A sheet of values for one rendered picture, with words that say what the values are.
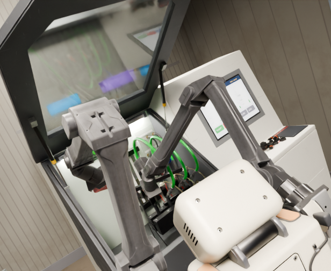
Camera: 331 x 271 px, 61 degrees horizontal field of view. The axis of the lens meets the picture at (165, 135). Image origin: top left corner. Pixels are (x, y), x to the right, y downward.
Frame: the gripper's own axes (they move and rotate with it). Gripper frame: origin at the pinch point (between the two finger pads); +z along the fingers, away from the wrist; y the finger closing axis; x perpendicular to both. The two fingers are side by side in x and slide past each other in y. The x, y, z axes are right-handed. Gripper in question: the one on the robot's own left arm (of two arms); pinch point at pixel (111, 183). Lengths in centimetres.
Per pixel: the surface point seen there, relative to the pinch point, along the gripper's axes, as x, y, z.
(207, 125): -30, -43, 53
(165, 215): 6.8, -0.7, 42.3
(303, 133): -4, -86, 81
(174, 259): 29.9, 0.0, 30.3
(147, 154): -36, -3, 52
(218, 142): -20, -43, 61
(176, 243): 24.9, -4.0, 29.7
